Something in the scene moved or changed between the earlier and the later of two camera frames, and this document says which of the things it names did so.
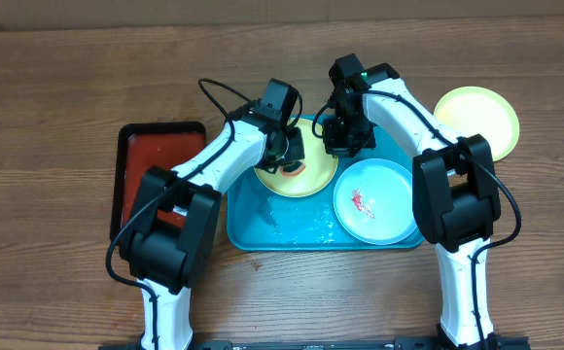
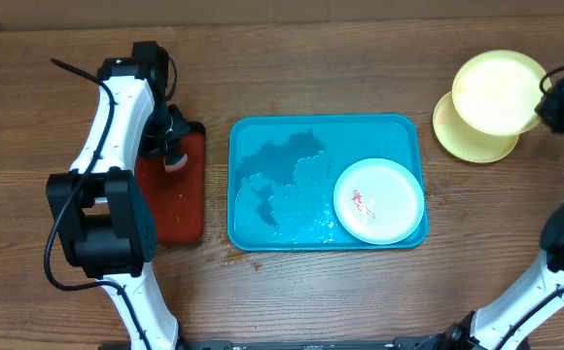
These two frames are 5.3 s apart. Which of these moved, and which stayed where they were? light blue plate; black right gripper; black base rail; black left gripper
Moved: black left gripper; black right gripper
Stayed: light blue plate; black base rail
